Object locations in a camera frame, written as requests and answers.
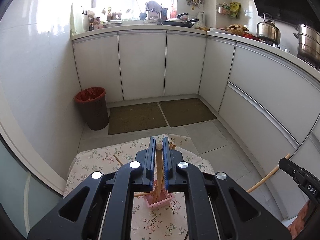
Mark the person's hand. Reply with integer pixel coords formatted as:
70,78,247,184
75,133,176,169
287,200,315,239

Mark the floral tablecloth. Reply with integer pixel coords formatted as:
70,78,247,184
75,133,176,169
65,134,214,239

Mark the pink perforated utensil holder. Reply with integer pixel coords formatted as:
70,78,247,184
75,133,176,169
144,180,175,210

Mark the brown floor mat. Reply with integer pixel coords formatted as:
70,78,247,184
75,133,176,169
108,102,167,135
159,98,216,127

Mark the brown trash bin red liner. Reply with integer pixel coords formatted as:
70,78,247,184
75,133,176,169
74,87,109,131

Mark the steel stock pot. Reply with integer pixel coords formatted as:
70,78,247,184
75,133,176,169
293,24,319,68

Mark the steel kettle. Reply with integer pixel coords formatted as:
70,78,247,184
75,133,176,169
256,12,281,45

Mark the black frying pan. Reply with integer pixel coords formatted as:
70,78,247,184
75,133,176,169
161,12,200,28

